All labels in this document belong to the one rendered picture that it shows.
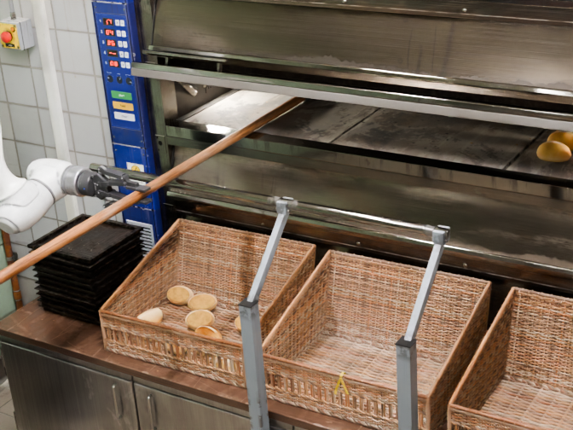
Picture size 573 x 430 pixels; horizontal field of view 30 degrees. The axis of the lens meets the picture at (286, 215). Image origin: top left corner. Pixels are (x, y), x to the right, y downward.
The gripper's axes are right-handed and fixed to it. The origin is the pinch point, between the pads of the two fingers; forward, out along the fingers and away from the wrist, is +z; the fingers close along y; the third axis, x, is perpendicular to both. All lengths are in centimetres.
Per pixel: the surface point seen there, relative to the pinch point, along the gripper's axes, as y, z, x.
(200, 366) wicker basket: 58, 12, -4
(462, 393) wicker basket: 48, 95, -12
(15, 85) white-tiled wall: -4, -101, -53
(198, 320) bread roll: 57, -4, -25
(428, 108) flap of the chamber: -22, 73, -39
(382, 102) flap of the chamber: -22, 59, -39
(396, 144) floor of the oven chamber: 1, 49, -66
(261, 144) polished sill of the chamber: 3, 7, -53
